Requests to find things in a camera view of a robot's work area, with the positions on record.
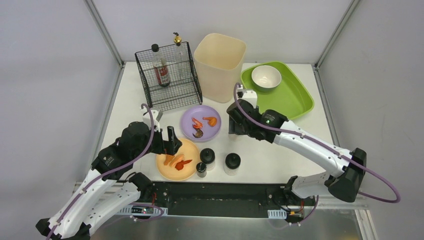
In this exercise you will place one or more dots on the black lid seasoning jar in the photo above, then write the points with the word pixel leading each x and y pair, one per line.
pixel 232 163

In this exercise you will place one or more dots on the small pepper shaker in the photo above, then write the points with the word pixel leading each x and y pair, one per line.
pixel 201 169

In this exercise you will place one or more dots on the dark brown shrimp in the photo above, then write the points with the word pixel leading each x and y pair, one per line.
pixel 198 133

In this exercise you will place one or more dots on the black lid spice jar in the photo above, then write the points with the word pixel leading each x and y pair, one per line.
pixel 207 156

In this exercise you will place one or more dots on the green plastic tub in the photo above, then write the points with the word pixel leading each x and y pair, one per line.
pixel 289 98

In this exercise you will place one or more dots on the pink sausage slice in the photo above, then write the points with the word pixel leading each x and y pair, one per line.
pixel 176 159

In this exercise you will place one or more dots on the glossy lid spice jar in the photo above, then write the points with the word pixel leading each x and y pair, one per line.
pixel 234 137

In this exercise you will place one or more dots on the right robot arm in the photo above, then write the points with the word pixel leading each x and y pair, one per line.
pixel 341 178

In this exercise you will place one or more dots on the white bowl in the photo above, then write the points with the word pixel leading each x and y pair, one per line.
pixel 266 78

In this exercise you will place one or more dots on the orange shrimp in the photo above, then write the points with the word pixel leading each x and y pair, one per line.
pixel 196 123

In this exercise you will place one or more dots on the orange chicken drumstick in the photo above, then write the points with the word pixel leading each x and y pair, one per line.
pixel 211 121

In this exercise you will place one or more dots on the fried chicken piece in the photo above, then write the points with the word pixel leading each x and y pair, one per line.
pixel 168 159

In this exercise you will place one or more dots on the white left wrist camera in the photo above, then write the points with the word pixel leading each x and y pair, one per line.
pixel 152 119

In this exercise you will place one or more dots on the black wire rack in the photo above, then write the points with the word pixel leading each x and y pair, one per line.
pixel 180 92

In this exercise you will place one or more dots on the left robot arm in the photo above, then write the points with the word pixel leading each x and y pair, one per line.
pixel 84 213

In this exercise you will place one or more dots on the orange plate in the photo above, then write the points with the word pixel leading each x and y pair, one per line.
pixel 191 152

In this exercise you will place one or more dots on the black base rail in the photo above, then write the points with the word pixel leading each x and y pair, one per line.
pixel 208 199

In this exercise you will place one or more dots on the purple plate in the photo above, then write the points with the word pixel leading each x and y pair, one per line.
pixel 199 112

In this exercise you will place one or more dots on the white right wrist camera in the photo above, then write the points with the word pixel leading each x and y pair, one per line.
pixel 247 95

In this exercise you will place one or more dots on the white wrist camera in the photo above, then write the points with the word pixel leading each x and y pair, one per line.
pixel 247 95
pixel 152 119

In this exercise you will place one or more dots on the red shrimp piece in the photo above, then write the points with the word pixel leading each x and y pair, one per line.
pixel 180 165

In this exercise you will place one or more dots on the cream plastic bin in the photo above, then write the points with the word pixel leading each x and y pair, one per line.
pixel 218 61

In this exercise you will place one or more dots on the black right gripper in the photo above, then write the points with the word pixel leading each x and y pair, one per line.
pixel 236 120

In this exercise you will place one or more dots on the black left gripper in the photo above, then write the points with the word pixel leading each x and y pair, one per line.
pixel 166 142

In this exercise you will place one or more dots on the red label sauce bottle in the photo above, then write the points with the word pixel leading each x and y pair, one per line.
pixel 160 66

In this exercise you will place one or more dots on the clear glass oil bottle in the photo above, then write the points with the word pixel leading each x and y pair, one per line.
pixel 180 56

